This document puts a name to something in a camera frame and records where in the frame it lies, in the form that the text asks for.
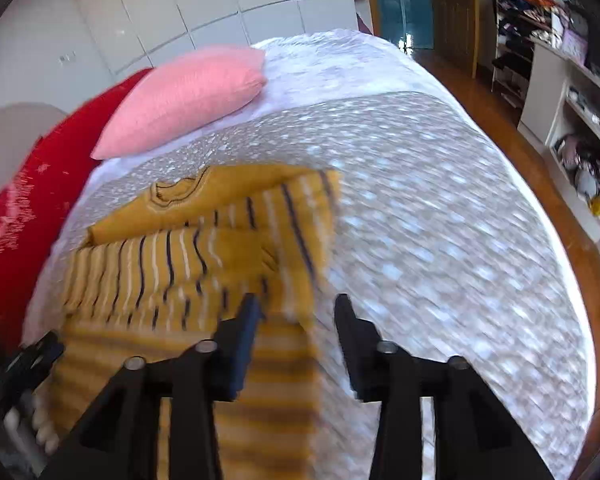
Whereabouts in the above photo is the white floral bed sheet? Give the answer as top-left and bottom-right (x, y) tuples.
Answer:
(87, 29), (451, 186)

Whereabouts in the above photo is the pile of clothes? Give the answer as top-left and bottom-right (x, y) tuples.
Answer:
(495, 0), (590, 47)

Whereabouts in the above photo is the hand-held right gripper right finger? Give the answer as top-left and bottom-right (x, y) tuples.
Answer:
(333, 294), (556, 480)

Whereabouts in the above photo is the pink plush toy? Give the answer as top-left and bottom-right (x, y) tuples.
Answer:
(555, 135), (588, 171)

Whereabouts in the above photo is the white shelf unit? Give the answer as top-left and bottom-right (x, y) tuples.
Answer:
(517, 39), (600, 262)

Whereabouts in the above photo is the bed with patterned cover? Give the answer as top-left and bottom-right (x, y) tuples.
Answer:
(22, 91), (597, 480)

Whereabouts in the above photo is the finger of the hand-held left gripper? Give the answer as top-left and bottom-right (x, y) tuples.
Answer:
(0, 330), (67, 407)

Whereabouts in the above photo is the yellow striped sweater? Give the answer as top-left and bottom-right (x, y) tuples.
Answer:
(50, 164), (343, 480)

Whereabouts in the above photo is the pink pillow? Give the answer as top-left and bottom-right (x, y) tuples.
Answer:
(91, 46), (268, 161)

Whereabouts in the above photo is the white shoe rack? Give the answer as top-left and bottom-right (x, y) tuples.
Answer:
(491, 0), (537, 111)

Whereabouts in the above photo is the teal door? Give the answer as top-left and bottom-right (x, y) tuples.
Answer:
(370, 0), (435, 52)

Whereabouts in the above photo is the white wardrobe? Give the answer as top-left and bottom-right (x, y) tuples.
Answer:
(0, 0), (372, 111)

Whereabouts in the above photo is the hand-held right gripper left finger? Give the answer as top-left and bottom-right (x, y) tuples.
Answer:
(40, 292), (266, 480)

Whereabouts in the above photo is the wooden door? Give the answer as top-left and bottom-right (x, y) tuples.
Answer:
(426, 0), (482, 79)

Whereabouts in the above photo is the beige headboard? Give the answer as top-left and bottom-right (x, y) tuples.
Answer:
(0, 102), (72, 211)

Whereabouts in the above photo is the red pillow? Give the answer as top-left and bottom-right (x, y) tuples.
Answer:
(0, 67), (154, 393)

